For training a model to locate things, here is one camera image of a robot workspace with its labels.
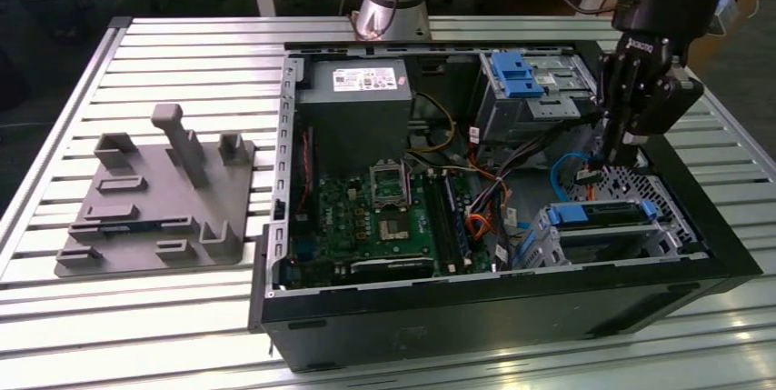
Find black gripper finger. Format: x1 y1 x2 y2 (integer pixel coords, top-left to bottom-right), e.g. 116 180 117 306
596 51 637 168
615 65 708 167

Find blue data wire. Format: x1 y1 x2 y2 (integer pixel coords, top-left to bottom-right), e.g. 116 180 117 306
548 152 605 204
512 224 540 269

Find orange yellow disk power wire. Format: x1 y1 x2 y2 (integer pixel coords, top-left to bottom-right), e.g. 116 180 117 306
572 166 608 205

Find hard disk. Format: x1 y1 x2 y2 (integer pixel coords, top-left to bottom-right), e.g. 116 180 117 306
547 200 660 228

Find metal disk bay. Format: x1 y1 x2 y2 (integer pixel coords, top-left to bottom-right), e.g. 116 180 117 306
512 198 689 269

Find black RAM slot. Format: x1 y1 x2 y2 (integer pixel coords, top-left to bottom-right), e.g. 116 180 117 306
423 169 456 276
448 169 481 271
432 169 464 275
440 169 473 273

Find metal drive cage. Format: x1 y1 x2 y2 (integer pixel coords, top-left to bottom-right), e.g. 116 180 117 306
475 51 601 168

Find large blue drive latch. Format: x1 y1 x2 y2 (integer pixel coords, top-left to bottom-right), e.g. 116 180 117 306
491 51 535 85

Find grey power supply unit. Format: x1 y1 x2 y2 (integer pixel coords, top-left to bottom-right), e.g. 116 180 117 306
295 58 416 169

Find silver socket cover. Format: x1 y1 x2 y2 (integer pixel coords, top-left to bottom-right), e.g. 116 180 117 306
368 158 417 210

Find black graphics card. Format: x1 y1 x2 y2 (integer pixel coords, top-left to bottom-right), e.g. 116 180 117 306
348 254 439 280

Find green motherboard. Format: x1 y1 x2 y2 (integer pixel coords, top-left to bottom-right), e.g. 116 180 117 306
288 153 504 289

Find black open PC case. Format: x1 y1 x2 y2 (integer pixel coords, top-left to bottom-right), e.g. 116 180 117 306
248 39 764 375

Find grey parts rack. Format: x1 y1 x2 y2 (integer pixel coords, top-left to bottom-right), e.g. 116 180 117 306
53 103 260 278

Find black sleeved wire bundle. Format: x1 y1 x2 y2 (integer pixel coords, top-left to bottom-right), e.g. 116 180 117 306
469 116 608 209

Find yellow black power wires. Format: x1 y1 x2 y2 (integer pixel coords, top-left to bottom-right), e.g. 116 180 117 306
405 92 459 155

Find red orange power wire bundle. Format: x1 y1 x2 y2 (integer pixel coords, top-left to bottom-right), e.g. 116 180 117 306
464 211 505 246

